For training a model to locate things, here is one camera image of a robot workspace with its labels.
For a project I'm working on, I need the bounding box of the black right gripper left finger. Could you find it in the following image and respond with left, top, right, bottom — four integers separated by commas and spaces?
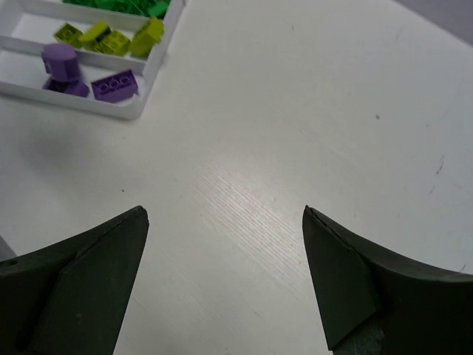
1, 206, 149, 354

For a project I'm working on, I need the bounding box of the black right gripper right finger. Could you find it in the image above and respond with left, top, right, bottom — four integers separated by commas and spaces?
302, 207, 472, 354

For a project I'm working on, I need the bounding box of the purple sloped printed brick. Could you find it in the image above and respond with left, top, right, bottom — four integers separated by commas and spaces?
42, 77, 90, 98

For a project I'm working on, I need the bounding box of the purple lego brick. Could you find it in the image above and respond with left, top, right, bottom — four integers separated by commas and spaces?
91, 70, 138, 104

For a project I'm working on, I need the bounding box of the purple rounded lego stack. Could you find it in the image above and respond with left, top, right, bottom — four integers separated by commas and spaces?
41, 43, 82, 82

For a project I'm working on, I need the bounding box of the lime lego brick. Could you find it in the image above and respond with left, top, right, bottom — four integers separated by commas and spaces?
53, 21, 131, 56
129, 17, 165, 58

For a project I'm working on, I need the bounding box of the green brick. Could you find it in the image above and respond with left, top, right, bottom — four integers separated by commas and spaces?
63, 0, 171, 19

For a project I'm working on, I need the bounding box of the white divided sorting tray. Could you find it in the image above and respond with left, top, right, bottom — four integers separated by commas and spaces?
1, 1, 187, 120

